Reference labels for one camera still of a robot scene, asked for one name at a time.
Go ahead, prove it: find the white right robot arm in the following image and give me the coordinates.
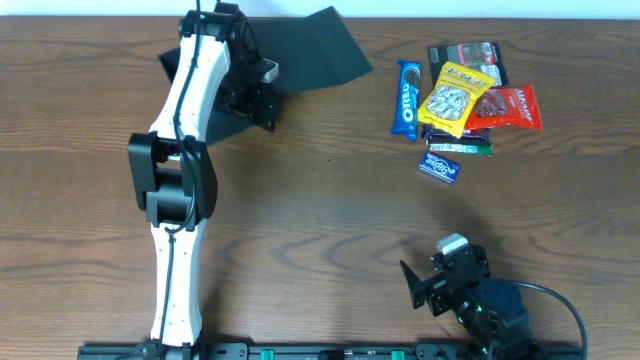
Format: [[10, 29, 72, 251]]
[[400, 242, 548, 360]]

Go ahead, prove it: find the blue Eclipse gum pack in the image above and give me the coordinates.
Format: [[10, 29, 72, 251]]
[[418, 151, 460, 184]]

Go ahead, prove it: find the blue Oreo cookie pack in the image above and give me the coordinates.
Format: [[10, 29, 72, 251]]
[[390, 60, 421, 142]]

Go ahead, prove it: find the green and white candy bar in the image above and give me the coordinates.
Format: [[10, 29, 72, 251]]
[[426, 139, 494, 157]]

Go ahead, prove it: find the dark blue candy bar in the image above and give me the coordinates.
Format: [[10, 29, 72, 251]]
[[421, 124, 490, 141]]

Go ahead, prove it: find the red snack bag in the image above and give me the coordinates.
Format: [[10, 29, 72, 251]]
[[465, 85, 543, 131]]

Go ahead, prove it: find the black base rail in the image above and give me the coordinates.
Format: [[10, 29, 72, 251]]
[[77, 341, 585, 360]]

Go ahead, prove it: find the yellow sunflower seed bag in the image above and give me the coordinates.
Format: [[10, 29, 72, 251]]
[[417, 62, 495, 138]]

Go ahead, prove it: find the black gift box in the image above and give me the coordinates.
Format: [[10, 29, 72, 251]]
[[149, 2, 372, 152]]

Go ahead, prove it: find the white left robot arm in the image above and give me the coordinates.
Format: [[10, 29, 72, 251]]
[[128, 3, 279, 359]]

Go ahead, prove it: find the black transparent snack bag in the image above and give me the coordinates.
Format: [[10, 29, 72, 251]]
[[428, 42, 509, 86]]

